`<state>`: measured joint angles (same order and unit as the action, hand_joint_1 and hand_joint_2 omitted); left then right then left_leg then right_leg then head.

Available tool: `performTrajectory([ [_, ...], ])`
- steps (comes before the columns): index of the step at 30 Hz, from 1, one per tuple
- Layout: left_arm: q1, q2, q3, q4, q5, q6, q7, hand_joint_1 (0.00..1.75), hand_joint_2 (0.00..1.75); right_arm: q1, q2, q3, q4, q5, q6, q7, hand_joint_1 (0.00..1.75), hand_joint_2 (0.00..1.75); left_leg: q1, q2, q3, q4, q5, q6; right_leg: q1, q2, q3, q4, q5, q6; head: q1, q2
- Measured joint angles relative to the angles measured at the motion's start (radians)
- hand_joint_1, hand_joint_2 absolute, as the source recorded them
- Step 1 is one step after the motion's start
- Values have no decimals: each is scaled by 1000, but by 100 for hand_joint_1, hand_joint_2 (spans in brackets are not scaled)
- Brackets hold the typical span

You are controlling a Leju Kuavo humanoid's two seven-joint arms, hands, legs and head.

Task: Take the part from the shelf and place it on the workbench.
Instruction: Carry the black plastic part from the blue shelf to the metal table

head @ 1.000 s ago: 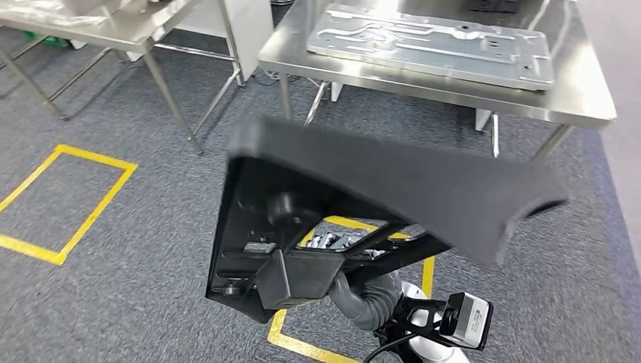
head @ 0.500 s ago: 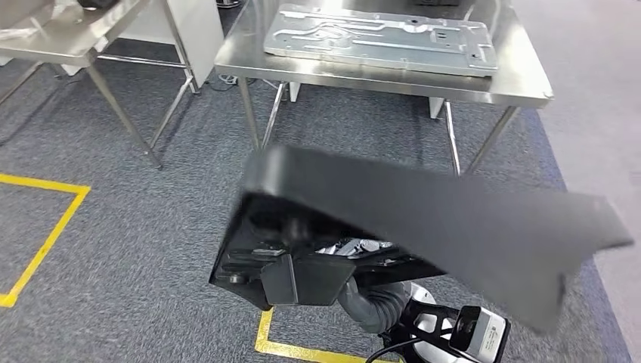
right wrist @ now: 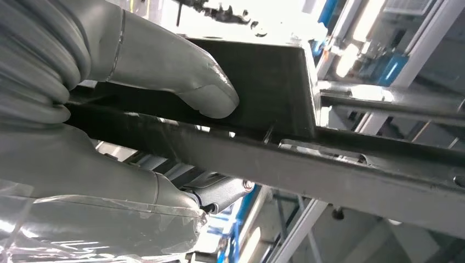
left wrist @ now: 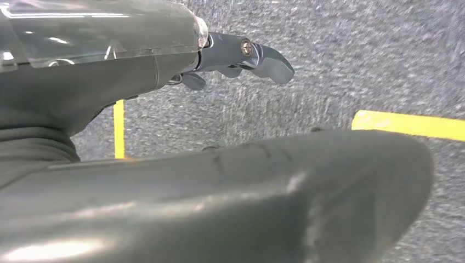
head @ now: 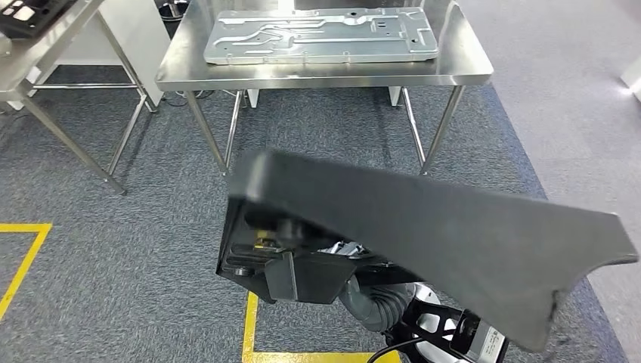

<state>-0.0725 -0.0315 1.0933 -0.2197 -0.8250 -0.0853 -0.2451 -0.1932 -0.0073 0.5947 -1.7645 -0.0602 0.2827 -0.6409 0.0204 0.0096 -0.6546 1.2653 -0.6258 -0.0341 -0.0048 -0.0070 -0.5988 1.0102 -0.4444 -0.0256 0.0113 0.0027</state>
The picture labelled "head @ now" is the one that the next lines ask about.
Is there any white cabinet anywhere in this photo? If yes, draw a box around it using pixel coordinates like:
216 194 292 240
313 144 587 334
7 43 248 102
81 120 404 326
7 0 172 111

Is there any black camera bracket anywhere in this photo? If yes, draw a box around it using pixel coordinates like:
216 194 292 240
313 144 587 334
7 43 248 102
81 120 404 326
395 300 469 352

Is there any stamped sheet metal panel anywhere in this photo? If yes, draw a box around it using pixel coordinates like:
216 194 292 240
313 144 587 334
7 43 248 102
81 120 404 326
203 6 441 67

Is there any black cable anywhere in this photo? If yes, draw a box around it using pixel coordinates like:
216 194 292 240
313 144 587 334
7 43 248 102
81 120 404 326
366 337 426 363

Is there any chrome stool base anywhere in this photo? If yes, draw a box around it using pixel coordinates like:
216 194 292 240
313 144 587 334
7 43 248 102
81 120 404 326
157 0 190 22

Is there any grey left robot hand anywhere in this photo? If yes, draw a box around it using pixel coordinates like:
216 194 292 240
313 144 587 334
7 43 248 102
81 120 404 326
319 240 377 258

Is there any long black plastic part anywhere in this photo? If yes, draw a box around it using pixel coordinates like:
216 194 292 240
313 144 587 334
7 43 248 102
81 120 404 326
216 150 639 353

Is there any black tray part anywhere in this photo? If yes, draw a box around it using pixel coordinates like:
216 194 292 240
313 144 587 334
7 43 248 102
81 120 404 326
0 0 77 41

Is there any stainless steel workbench table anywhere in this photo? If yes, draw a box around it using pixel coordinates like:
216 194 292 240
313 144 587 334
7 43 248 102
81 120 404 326
153 0 495 177

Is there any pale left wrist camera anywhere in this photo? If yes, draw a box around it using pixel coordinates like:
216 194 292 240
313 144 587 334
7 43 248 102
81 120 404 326
453 309 509 363

